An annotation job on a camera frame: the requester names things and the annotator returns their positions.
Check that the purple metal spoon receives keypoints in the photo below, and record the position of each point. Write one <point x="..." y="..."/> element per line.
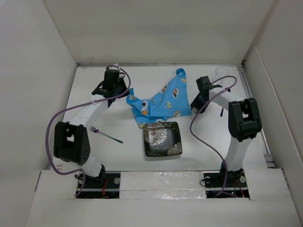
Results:
<point x="222" y="110"/>

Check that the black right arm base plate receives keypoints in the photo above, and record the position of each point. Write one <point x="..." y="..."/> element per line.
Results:
<point x="235" y="186"/>

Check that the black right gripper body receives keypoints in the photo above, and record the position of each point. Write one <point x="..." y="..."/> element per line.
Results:
<point x="198" y="102"/>

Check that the black floral square plate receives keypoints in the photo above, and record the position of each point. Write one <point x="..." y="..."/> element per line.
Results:
<point x="162" y="139"/>

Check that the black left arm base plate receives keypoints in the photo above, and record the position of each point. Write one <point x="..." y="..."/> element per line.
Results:
<point x="92" y="188"/>

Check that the blue patterned cloth napkin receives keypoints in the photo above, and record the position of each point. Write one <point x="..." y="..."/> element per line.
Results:
<point x="170" y="102"/>

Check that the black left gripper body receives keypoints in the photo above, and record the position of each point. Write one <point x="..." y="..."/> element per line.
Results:
<point x="121" y="86"/>

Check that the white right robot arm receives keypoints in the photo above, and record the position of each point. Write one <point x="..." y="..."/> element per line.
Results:
<point x="244" y="122"/>

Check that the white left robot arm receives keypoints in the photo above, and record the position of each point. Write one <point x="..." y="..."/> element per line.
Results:
<point x="71" y="140"/>

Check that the iridescent metal fork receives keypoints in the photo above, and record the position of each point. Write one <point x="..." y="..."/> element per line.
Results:
<point x="95" y="130"/>

